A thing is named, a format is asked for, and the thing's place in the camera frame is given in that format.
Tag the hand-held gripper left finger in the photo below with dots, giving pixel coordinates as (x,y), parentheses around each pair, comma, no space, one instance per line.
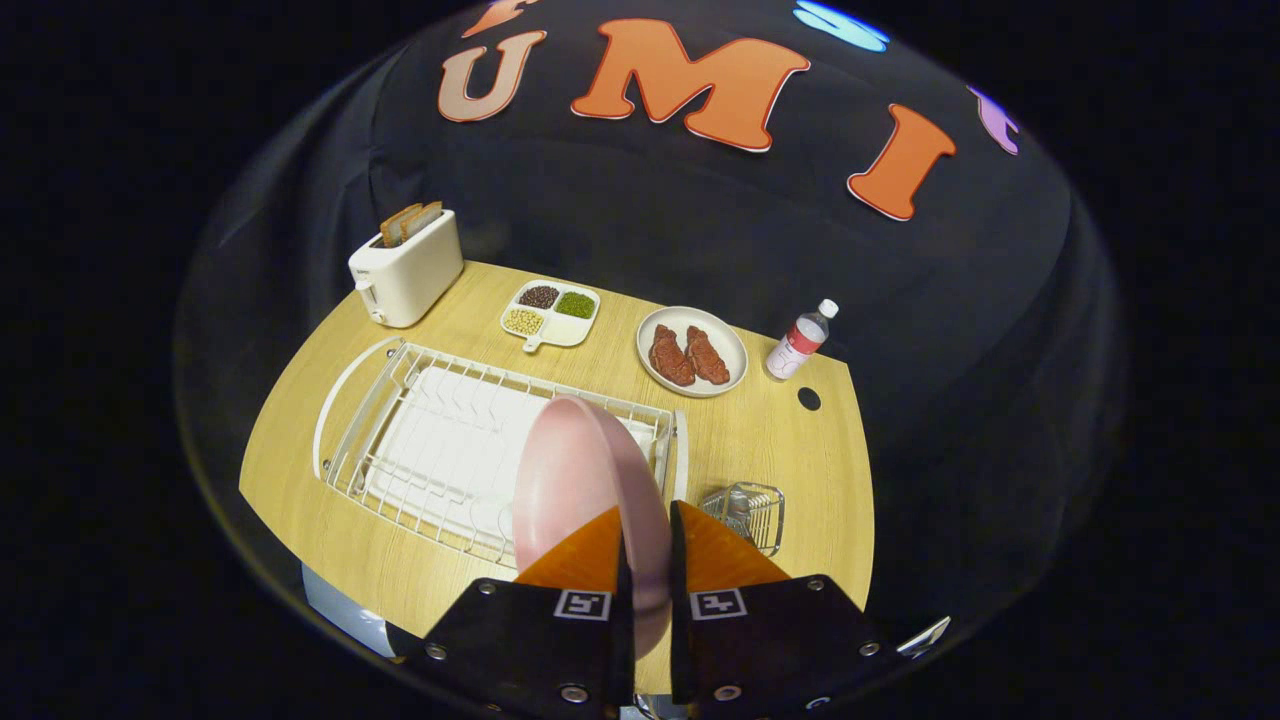
(525,650)

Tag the white drip tray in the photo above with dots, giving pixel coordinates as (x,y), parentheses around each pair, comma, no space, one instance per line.
(450,450)

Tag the dark beans pile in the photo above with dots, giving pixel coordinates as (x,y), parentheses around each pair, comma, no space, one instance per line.
(539,297)

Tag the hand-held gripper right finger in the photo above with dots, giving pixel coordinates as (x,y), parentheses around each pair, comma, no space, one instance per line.
(780,650)

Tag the white divided dish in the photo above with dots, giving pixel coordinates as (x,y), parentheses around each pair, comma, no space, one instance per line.
(565,332)

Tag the green beans pile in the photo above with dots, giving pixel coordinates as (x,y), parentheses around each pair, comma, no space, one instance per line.
(576,305)

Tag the white round plate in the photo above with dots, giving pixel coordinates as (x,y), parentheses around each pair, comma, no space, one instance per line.
(730,350)

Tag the yellow beans pile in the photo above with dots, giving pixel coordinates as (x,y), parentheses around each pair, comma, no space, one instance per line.
(524,321)

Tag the white toaster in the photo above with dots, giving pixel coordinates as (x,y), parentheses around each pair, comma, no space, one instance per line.
(410,275)

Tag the clear bottle with red label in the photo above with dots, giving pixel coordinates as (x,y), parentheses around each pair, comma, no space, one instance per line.
(795,350)

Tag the dark brown spoon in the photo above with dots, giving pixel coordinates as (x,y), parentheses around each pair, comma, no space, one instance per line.
(738,510)

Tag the pink plate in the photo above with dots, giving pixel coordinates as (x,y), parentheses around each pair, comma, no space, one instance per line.
(580,470)

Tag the red-brown steak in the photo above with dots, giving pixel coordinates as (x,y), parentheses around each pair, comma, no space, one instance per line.
(708,355)
(670,355)

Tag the brown toast slice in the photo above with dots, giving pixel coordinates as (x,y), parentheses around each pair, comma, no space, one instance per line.
(428,214)
(396,226)

